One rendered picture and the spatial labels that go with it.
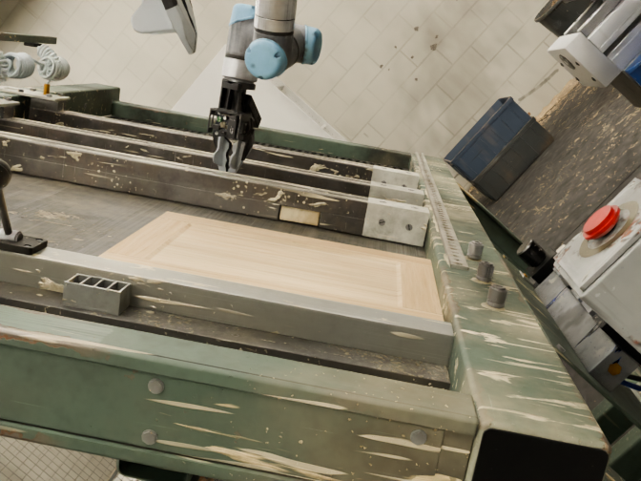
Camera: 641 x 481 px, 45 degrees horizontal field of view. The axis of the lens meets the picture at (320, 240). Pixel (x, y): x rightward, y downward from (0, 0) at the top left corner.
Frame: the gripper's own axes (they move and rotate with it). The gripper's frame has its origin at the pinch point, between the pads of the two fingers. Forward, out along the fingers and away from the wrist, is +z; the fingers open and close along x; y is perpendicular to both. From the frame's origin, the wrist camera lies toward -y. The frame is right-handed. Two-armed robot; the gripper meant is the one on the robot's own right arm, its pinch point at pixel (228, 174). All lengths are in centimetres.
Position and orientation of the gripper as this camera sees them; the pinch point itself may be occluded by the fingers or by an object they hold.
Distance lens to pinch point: 169.4
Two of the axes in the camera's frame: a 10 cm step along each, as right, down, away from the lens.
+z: -1.8, 9.6, 2.2
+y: -2.4, 1.7, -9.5
